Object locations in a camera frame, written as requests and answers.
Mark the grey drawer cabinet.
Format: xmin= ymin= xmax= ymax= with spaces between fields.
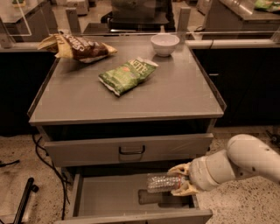
xmin=27 ymin=34 xmax=228 ymax=224

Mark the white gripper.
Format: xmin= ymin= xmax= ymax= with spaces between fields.
xmin=167 ymin=151 xmax=231 ymax=196

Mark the white ceramic bowl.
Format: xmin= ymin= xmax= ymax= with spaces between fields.
xmin=150 ymin=33 xmax=179 ymax=57

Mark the black bar on floor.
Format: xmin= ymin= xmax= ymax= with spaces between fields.
xmin=12 ymin=178 xmax=39 ymax=224

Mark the open middle drawer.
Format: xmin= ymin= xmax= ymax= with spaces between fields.
xmin=55 ymin=162 xmax=213 ymax=224

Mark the brown chip bag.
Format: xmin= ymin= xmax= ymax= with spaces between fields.
xmin=38 ymin=34 xmax=117 ymax=63

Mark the black drawer handle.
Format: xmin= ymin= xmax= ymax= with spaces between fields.
xmin=118 ymin=145 xmax=146 ymax=156

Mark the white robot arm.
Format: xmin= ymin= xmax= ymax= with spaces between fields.
xmin=168 ymin=134 xmax=280 ymax=196

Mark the clear plastic water bottle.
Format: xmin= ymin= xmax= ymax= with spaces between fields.
xmin=147 ymin=173 xmax=188 ymax=193

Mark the closed top drawer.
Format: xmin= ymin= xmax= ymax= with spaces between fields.
xmin=45 ymin=133 xmax=214 ymax=167

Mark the black floor cable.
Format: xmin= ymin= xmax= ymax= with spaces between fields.
xmin=31 ymin=134 xmax=71 ymax=221

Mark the green chip bag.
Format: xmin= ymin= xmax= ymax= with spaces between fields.
xmin=98 ymin=57 xmax=158 ymax=96

